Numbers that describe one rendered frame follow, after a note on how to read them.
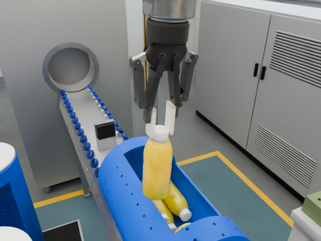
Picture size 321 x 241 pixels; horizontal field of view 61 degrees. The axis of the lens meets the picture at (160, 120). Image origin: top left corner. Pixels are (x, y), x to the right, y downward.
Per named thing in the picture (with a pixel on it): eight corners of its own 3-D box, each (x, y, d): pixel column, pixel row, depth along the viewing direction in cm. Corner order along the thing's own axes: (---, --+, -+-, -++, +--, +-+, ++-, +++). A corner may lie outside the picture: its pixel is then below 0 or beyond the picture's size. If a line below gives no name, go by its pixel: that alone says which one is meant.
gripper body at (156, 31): (178, 14, 51) (174, 61, 56) (137, 14, 48) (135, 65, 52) (200, 21, 46) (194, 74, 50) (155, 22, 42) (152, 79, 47)
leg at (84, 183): (89, 191, 243) (79, 132, 212) (90, 196, 238) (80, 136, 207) (82, 193, 241) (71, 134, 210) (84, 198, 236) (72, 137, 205)
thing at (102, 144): (115, 143, 145) (112, 118, 138) (118, 147, 142) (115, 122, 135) (97, 148, 142) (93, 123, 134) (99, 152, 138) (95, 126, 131)
